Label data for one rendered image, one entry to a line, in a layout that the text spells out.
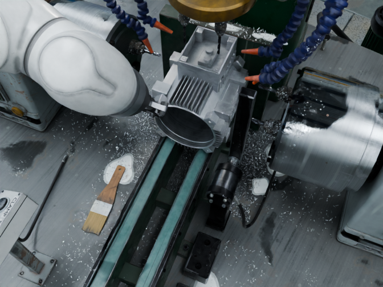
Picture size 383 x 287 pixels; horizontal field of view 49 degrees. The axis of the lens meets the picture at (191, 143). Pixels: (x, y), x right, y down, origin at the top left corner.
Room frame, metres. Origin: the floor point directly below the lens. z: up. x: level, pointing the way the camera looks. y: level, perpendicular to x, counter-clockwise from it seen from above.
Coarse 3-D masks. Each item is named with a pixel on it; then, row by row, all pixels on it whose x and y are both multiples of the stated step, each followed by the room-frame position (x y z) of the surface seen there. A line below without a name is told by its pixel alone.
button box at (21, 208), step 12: (12, 192) 0.35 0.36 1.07; (12, 204) 0.32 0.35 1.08; (24, 204) 0.32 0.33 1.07; (36, 204) 0.33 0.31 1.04; (0, 216) 0.29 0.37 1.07; (12, 216) 0.30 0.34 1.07; (24, 216) 0.30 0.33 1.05; (0, 228) 0.27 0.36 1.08; (12, 228) 0.28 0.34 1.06; (24, 228) 0.28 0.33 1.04; (0, 240) 0.25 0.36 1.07; (12, 240) 0.26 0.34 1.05; (0, 252) 0.23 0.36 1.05; (0, 264) 0.21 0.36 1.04
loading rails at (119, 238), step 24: (168, 144) 0.56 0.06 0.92; (144, 168) 0.48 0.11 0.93; (168, 168) 0.51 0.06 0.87; (192, 168) 0.49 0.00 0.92; (144, 192) 0.42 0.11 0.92; (168, 192) 0.45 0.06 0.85; (192, 192) 0.42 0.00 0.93; (120, 216) 0.35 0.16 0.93; (144, 216) 0.38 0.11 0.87; (168, 216) 0.36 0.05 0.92; (192, 216) 0.40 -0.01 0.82; (120, 240) 0.30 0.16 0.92; (168, 240) 0.30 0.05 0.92; (96, 264) 0.24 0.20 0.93; (120, 264) 0.26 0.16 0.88; (168, 264) 0.26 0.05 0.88
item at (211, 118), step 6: (234, 60) 0.69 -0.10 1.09; (240, 60) 0.69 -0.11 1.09; (234, 66) 0.69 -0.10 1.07; (240, 66) 0.68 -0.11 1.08; (156, 96) 0.59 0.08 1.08; (162, 96) 0.58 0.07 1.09; (210, 114) 0.53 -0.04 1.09; (216, 114) 0.54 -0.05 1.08; (204, 120) 0.53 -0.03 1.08; (210, 120) 0.52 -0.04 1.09; (216, 120) 0.52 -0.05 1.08; (204, 150) 0.52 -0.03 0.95; (210, 150) 0.52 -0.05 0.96
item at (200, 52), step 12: (192, 36) 0.71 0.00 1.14; (204, 36) 0.74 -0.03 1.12; (216, 36) 0.73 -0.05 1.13; (228, 36) 0.71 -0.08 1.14; (192, 48) 0.70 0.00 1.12; (204, 48) 0.70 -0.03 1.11; (216, 48) 0.70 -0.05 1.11; (228, 48) 0.70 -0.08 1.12; (180, 60) 0.64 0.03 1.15; (192, 60) 0.66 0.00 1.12; (204, 60) 0.65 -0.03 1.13; (216, 60) 0.67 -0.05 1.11; (228, 60) 0.65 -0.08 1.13; (180, 72) 0.63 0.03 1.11; (192, 72) 0.62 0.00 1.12; (204, 72) 0.61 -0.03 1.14; (216, 72) 0.60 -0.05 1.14; (228, 72) 0.66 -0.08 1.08; (216, 84) 0.60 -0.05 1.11
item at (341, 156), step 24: (312, 72) 0.60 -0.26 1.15; (288, 96) 0.54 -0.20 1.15; (312, 96) 0.53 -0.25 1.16; (336, 96) 0.53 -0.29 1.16; (360, 96) 0.53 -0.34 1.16; (288, 120) 0.49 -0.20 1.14; (312, 120) 0.48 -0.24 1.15; (336, 120) 0.48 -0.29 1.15; (360, 120) 0.48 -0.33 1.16; (288, 144) 0.45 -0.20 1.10; (312, 144) 0.44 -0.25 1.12; (336, 144) 0.44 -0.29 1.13; (360, 144) 0.43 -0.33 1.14; (288, 168) 0.43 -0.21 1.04; (312, 168) 0.42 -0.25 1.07; (336, 168) 0.41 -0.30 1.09; (360, 168) 0.40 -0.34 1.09
